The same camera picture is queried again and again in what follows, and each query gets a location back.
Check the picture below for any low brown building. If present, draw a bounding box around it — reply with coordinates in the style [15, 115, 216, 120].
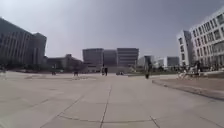
[45, 53, 84, 72]

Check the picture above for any group of distant pale buildings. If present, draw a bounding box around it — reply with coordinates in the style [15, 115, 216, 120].
[138, 55, 181, 70]

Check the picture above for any white gridded building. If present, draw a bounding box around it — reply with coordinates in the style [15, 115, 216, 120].
[176, 7, 224, 70]

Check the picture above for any dark long striped building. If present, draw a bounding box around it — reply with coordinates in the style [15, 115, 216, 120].
[0, 17, 48, 70]

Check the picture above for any raised bed with kerb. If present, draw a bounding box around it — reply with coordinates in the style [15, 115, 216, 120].
[151, 77, 224, 102]

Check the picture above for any grey three-block building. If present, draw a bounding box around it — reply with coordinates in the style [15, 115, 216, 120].
[82, 47, 140, 74]

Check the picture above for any person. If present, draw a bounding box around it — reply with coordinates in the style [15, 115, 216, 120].
[144, 61, 151, 80]
[103, 66, 109, 77]
[73, 68, 80, 78]

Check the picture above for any row of parked bicycles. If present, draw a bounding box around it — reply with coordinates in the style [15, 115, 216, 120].
[176, 64, 204, 80]

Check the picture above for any grey slab paved plaza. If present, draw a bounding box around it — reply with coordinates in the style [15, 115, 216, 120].
[0, 71, 224, 128]

